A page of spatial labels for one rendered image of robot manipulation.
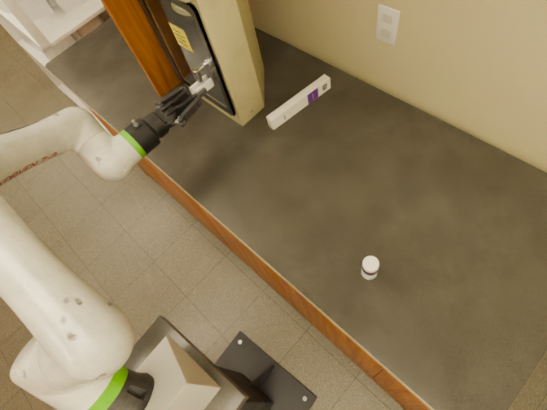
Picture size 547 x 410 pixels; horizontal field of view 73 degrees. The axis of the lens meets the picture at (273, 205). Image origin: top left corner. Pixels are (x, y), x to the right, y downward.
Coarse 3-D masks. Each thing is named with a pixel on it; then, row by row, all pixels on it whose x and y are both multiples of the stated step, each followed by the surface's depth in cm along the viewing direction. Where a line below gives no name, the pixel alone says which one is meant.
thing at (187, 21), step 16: (144, 0) 108; (160, 0) 100; (176, 0) 93; (160, 16) 108; (176, 16) 100; (192, 16) 93; (160, 32) 116; (192, 32) 100; (176, 48) 117; (192, 48) 108; (208, 48) 100; (176, 64) 128; (192, 64) 117; (192, 80) 127; (208, 96) 127; (224, 96) 117
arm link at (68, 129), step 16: (64, 112) 96; (80, 112) 98; (32, 128) 88; (48, 128) 90; (64, 128) 93; (80, 128) 97; (96, 128) 99; (0, 144) 80; (16, 144) 82; (32, 144) 85; (48, 144) 89; (64, 144) 93; (80, 144) 97; (0, 160) 78; (16, 160) 82; (32, 160) 86; (0, 176) 78
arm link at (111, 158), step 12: (120, 132) 103; (84, 144) 97; (96, 144) 98; (108, 144) 99; (120, 144) 100; (132, 144) 101; (84, 156) 99; (96, 156) 98; (108, 156) 98; (120, 156) 100; (132, 156) 102; (144, 156) 106; (96, 168) 99; (108, 168) 99; (120, 168) 100; (132, 168) 105; (108, 180) 101; (120, 180) 104
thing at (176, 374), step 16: (160, 352) 89; (176, 352) 87; (144, 368) 89; (160, 368) 83; (176, 368) 78; (192, 368) 85; (160, 384) 78; (176, 384) 73; (192, 384) 73; (208, 384) 84; (160, 400) 73; (176, 400) 71; (192, 400) 78; (208, 400) 88
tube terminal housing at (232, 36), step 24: (192, 0) 90; (216, 0) 92; (240, 0) 103; (216, 24) 96; (240, 24) 102; (216, 48) 101; (240, 48) 107; (240, 72) 113; (264, 72) 139; (240, 96) 119; (264, 96) 133; (240, 120) 126
